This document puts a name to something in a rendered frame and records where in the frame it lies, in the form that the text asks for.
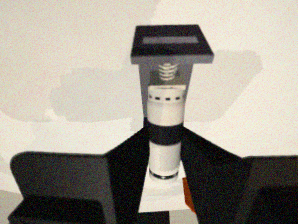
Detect white cylindrical battery with black band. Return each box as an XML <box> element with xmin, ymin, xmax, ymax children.
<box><xmin>147</xmin><ymin>84</ymin><xmax>185</xmax><ymax>185</ymax></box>

